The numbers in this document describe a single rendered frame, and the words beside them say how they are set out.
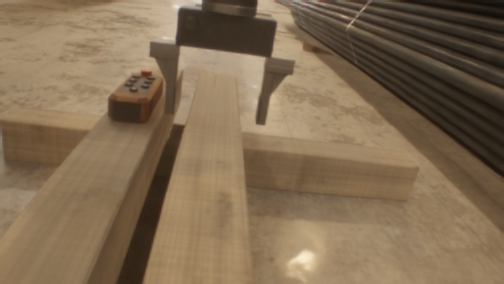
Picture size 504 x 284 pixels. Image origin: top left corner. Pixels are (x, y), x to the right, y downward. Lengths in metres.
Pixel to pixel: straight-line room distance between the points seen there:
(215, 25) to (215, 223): 0.25
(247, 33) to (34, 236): 0.35
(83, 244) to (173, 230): 0.09
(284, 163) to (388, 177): 0.26
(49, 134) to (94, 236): 0.56
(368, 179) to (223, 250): 0.62
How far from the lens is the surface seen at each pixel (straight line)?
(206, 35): 0.52
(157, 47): 0.54
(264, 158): 0.88
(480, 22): 1.65
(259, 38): 0.52
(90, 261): 0.38
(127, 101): 0.66
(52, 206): 0.46
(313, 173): 0.92
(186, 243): 0.40
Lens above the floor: 0.45
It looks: 23 degrees down
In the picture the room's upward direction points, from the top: 9 degrees clockwise
